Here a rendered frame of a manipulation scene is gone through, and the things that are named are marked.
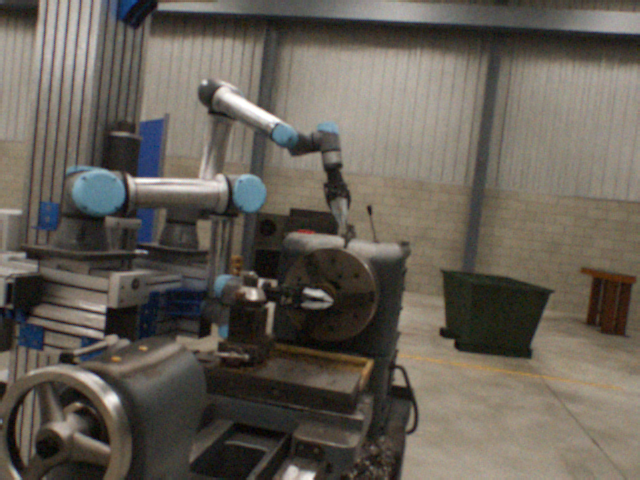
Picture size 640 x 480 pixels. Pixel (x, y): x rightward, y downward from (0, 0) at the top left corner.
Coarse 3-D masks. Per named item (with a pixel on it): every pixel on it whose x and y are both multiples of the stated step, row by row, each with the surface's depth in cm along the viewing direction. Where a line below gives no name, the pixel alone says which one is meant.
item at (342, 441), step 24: (216, 408) 115; (240, 408) 115; (264, 408) 113; (288, 408) 112; (312, 408) 112; (360, 408) 115; (288, 432) 112; (312, 432) 105; (336, 432) 106; (360, 432) 108; (312, 456) 100; (336, 456) 100
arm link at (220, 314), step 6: (216, 306) 170; (222, 306) 163; (228, 306) 162; (216, 312) 167; (222, 312) 163; (228, 312) 162; (216, 318) 166; (222, 318) 162; (216, 324) 168; (222, 324) 162; (222, 330) 162; (222, 336) 163
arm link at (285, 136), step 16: (208, 80) 192; (208, 96) 189; (224, 96) 187; (224, 112) 191; (240, 112) 185; (256, 112) 183; (256, 128) 184; (272, 128) 180; (288, 128) 176; (288, 144) 177
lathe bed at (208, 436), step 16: (368, 384) 187; (208, 432) 108; (224, 432) 109; (240, 432) 116; (256, 432) 133; (272, 432) 134; (192, 448) 100; (208, 448) 102; (224, 448) 110; (240, 448) 111; (256, 448) 110; (272, 448) 109; (288, 448) 108; (192, 464) 95; (208, 464) 103; (224, 464) 111; (240, 464) 111; (256, 464) 110; (272, 464) 99; (288, 464) 103; (304, 464) 99; (320, 464) 100; (336, 464) 132
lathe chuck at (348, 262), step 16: (304, 256) 180; (320, 256) 176; (336, 256) 175; (352, 256) 174; (288, 272) 179; (304, 272) 177; (336, 272) 175; (352, 272) 174; (368, 272) 173; (352, 288) 174; (368, 288) 173; (336, 304) 184; (352, 304) 174; (368, 304) 173; (320, 320) 177; (336, 320) 175; (352, 320) 174; (368, 320) 173; (320, 336) 177; (336, 336) 176; (352, 336) 175
